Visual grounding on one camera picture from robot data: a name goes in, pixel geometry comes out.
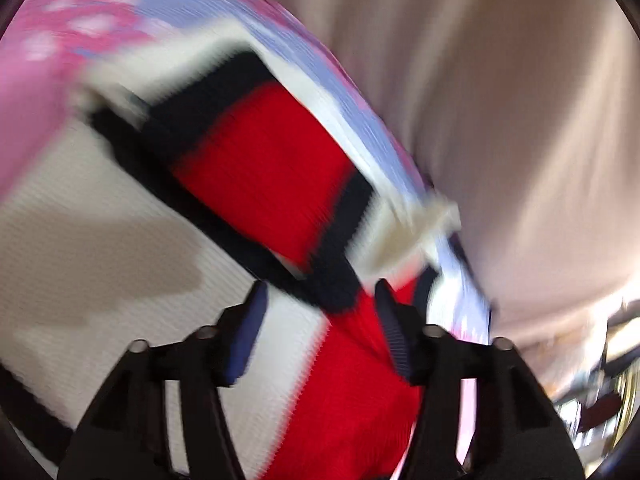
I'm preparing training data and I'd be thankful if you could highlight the pink floral bed sheet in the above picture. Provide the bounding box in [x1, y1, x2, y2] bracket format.
[0, 0, 494, 346]

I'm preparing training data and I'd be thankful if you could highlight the beige fabric headboard cover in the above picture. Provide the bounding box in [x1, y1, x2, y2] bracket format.
[184, 0, 640, 396]

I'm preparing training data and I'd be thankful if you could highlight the white red black knit sweater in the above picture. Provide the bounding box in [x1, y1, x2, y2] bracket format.
[1, 20, 465, 479]

